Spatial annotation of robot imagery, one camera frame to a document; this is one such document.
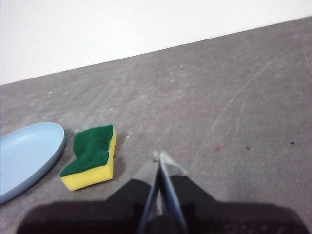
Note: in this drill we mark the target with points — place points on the light blue round plate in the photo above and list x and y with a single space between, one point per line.
26 156

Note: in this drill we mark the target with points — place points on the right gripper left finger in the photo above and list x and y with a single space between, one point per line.
97 214

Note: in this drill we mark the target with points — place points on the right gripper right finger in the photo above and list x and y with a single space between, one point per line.
219 217

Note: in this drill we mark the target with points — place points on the yellow and green sponge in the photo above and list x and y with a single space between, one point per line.
90 158

